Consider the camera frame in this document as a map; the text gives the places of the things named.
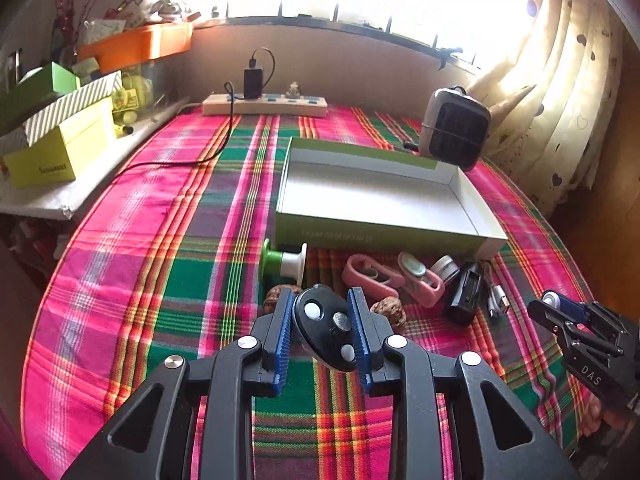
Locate white usb cable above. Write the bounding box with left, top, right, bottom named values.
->
left=479, top=259, right=512, bottom=319

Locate black rectangular device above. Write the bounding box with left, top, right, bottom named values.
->
left=444, top=261, right=484, bottom=327

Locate white round cap jar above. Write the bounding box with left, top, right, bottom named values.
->
left=431, top=255, right=460, bottom=284

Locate brown walnut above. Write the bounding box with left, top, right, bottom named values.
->
left=262, top=284, right=303, bottom=314
left=370, top=296, right=407, bottom=334

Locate black round disc gadget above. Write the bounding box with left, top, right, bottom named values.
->
left=293, top=284, right=356, bottom=373

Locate green white spool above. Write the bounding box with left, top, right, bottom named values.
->
left=258, top=238, right=308, bottom=287

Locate person's right hand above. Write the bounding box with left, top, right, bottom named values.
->
left=580, top=396, right=627, bottom=437

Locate pink case with green lid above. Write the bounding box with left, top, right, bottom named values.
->
left=397, top=252, right=445, bottom=309

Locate pink plaid tablecloth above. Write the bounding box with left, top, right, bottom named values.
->
left=21, top=106, right=591, bottom=479

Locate pink oval clip case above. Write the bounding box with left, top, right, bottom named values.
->
left=342, top=254, right=406, bottom=301

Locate grey small fan heater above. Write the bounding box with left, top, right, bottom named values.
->
left=418, top=86, right=491, bottom=171

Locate cream heart pattern curtain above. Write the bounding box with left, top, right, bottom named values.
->
left=470, top=0, right=624, bottom=217

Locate green white cardboard tray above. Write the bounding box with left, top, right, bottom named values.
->
left=274, top=138, right=508, bottom=260

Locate yellow green box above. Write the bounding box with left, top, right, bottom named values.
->
left=2, top=96, right=116, bottom=188

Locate striped white box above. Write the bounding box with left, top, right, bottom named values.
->
left=22, top=70, right=122, bottom=148

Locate yellow green bottle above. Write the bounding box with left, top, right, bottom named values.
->
left=112, top=72, right=153, bottom=126

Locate small figurine on strip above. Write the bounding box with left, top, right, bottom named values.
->
left=285, top=81, right=302, bottom=100

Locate beige power strip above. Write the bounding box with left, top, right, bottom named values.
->
left=202, top=93, right=329, bottom=118

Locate green open box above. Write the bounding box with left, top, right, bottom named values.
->
left=0, top=63, right=80, bottom=136

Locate black charger adapter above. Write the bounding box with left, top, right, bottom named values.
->
left=243, top=67, right=264, bottom=100

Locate orange storage bin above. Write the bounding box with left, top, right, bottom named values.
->
left=77, top=23, right=193, bottom=74

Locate black charger cable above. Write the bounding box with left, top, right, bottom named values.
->
left=112, top=46, right=278, bottom=187

